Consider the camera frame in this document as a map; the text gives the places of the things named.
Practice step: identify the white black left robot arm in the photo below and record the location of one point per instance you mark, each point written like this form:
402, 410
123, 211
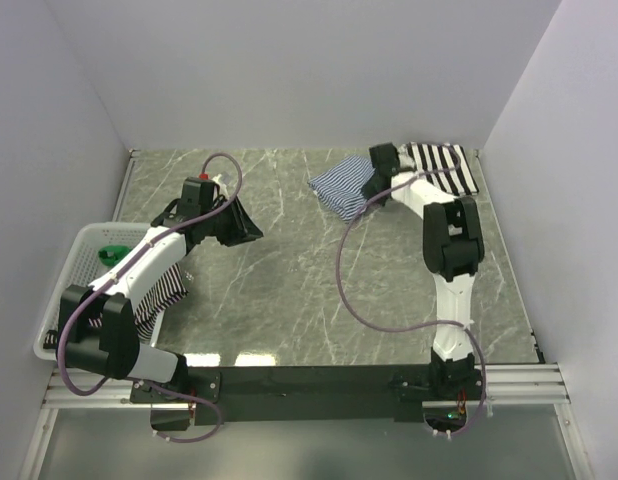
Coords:
115, 351

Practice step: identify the dark striped tank top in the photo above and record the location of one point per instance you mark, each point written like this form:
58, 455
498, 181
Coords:
169, 290

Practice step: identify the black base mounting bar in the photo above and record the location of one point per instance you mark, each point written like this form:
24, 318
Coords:
295, 393

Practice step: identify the white plastic laundry basket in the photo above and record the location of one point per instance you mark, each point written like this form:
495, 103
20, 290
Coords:
81, 267

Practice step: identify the folded black white tank top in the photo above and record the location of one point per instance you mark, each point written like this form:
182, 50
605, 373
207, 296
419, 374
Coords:
445, 166

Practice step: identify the green garment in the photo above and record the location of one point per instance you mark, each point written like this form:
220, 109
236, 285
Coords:
112, 255

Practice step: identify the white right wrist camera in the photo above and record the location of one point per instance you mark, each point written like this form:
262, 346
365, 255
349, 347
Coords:
404, 157

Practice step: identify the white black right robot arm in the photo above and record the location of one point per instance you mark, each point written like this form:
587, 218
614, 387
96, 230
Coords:
452, 248

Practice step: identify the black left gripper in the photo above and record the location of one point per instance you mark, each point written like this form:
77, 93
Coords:
243, 228

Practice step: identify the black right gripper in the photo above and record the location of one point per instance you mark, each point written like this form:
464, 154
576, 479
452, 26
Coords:
367, 190

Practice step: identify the blue white striped tank top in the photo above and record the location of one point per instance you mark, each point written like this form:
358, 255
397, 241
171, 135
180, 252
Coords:
345, 188

